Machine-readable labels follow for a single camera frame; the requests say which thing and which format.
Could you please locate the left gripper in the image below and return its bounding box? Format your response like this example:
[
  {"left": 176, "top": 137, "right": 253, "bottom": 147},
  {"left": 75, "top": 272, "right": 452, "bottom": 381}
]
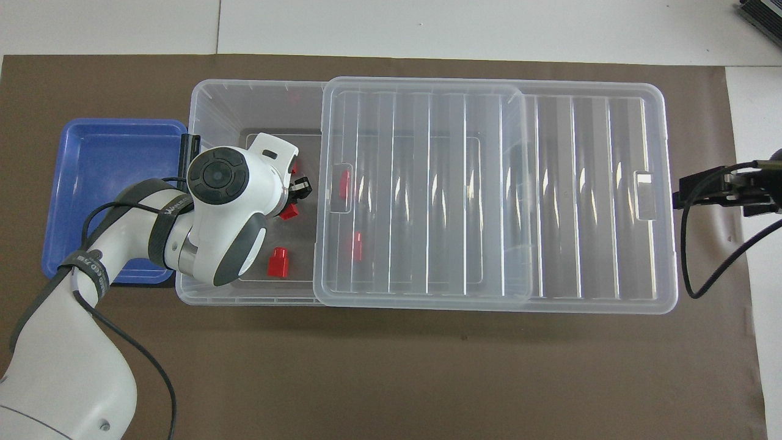
[{"left": 286, "top": 175, "right": 313, "bottom": 205}]

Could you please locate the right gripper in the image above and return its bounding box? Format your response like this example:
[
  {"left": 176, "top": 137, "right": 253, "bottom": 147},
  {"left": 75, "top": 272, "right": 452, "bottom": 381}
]
[{"left": 672, "top": 148, "right": 782, "bottom": 218}]

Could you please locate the clear plastic storage box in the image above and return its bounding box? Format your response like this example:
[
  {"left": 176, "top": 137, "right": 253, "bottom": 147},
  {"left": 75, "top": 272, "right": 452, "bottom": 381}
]
[{"left": 175, "top": 78, "right": 535, "bottom": 306}]

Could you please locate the black clip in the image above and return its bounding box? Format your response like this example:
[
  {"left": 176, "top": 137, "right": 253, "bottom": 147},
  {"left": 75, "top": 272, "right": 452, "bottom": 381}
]
[{"left": 180, "top": 133, "right": 202, "bottom": 178}]

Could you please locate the clear ribbed plastic lid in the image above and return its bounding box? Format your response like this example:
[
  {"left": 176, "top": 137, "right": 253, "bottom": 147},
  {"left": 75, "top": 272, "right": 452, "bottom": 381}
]
[{"left": 313, "top": 76, "right": 680, "bottom": 316}]

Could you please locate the black stand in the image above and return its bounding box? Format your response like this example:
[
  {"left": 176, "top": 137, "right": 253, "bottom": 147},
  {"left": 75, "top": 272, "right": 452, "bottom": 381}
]
[{"left": 735, "top": 0, "right": 782, "bottom": 32}]

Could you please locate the blue plastic tray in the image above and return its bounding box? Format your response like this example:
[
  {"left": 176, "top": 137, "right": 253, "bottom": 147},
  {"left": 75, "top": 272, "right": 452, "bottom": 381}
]
[{"left": 41, "top": 117, "right": 188, "bottom": 287}]

